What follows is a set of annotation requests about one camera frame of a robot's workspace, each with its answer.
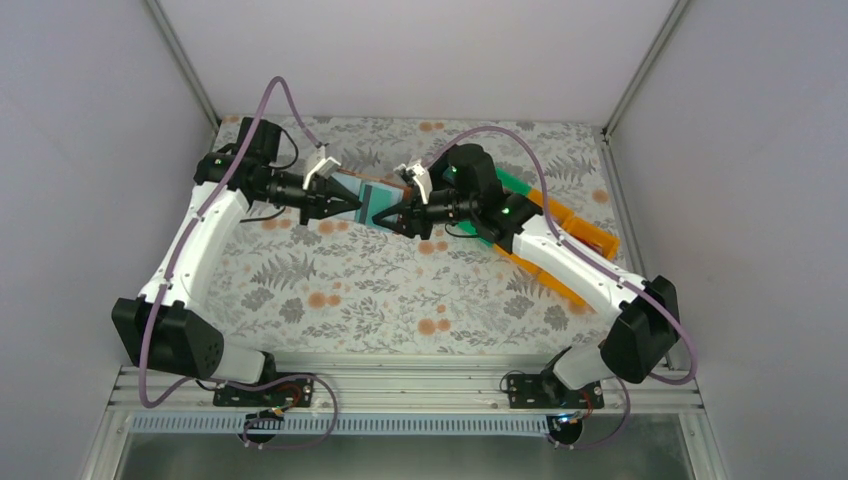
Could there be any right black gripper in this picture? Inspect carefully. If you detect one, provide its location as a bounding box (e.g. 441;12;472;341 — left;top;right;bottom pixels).
372;185;477;240

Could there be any brown leather card holder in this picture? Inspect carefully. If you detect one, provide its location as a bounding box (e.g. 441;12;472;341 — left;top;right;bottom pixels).
332;172;410;232

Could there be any teal credit card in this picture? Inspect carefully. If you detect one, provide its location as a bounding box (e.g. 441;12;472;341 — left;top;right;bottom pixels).
355;182;406;229

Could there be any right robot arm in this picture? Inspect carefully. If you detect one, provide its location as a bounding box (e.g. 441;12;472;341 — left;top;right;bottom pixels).
372;144;680;407

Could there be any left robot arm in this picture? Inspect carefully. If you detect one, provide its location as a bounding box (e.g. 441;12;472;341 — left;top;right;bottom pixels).
111;117;361;405

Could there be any floral table mat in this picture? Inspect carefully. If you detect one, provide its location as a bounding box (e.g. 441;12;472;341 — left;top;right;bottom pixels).
204;117;620;355

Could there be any green storage bin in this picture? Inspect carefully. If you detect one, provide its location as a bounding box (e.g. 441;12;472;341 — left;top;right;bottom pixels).
455;168;541;254

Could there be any orange storage bin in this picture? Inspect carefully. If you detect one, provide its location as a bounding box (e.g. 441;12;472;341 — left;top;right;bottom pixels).
493;189;633;318

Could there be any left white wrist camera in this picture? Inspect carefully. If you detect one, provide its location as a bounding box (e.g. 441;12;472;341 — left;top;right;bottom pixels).
302;144;341;190

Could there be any aluminium rail frame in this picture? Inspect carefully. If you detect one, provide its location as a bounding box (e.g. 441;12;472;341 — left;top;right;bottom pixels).
101;354;704;437

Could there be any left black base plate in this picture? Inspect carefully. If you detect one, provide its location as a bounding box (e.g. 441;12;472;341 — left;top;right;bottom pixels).
213;372;315;409

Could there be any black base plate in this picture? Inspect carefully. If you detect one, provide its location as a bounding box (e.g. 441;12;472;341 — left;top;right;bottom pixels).
213;372;315;409
500;371;605;410

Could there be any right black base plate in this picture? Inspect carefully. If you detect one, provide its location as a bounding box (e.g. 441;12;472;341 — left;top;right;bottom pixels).
500;371;605;410

